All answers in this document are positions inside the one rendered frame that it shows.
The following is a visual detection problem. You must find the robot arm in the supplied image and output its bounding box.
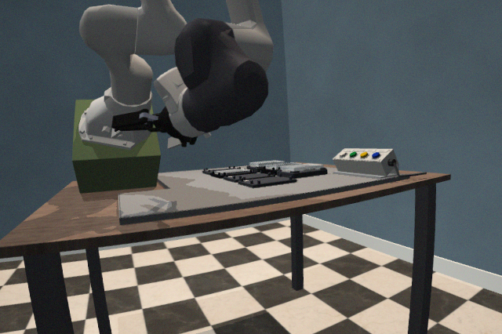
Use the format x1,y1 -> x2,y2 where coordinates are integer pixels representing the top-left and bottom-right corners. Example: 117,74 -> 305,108
78,0 -> 274,150

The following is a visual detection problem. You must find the grey button panel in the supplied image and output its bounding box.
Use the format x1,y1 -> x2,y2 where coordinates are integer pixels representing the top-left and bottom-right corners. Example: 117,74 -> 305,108
333,148 -> 427,178

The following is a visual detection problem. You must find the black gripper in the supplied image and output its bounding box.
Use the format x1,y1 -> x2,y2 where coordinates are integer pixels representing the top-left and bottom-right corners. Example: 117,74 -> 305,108
111,107 -> 198,149

